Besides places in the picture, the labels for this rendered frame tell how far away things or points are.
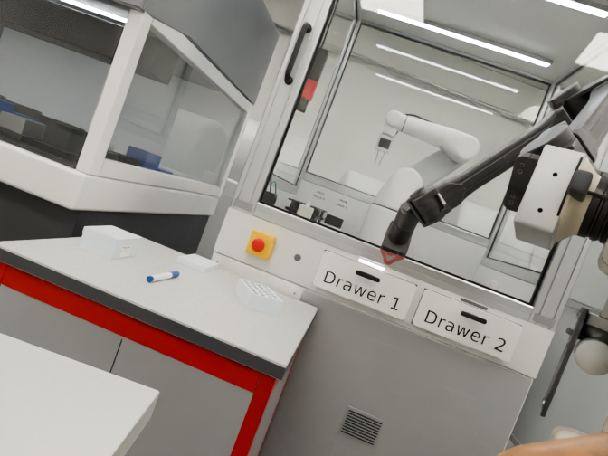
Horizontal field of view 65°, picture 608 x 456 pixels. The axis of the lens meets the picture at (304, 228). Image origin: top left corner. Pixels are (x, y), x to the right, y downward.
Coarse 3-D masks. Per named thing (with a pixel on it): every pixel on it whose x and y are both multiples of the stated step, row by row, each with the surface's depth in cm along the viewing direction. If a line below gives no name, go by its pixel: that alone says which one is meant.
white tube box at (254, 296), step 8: (240, 280) 123; (248, 280) 125; (240, 288) 122; (248, 288) 117; (256, 288) 122; (264, 288) 124; (240, 296) 120; (248, 296) 115; (256, 296) 114; (264, 296) 115; (272, 296) 118; (248, 304) 113; (256, 304) 114; (264, 304) 115; (272, 304) 116; (280, 304) 117; (264, 312) 115; (272, 312) 116
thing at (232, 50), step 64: (128, 0) 125; (192, 0) 147; (256, 0) 196; (128, 64) 129; (192, 64) 168; (256, 64) 224; (0, 192) 139; (64, 192) 129; (128, 192) 154; (192, 192) 208
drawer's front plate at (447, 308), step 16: (432, 304) 139; (448, 304) 139; (464, 304) 138; (416, 320) 140; (432, 320) 139; (448, 320) 139; (464, 320) 138; (496, 320) 137; (448, 336) 139; (480, 336) 138; (496, 336) 137; (512, 336) 137; (496, 352) 137; (512, 352) 137
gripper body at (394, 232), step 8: (392, 224) 124; (392, 232) 123; (400, 232) 121; (408, 232) 121; (392, 240) 124; (400, 240) 123; (408, 240) 124; (384, 248) 124; (392, 248) 123; (400, 248) 124
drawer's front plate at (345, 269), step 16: (336, 256) 143; (320, 272) 143; (336, 272) 143; (352, 272) 142; (368, 272) 142; (384, 272) 142; (336, 288) 143; (352, 288) 142; (368, 288) 142; (384, 288) 141; (400, 288) 140; (416, 288) 140; (368, 304) 142; (384, 304) 141; (400, 304) 140
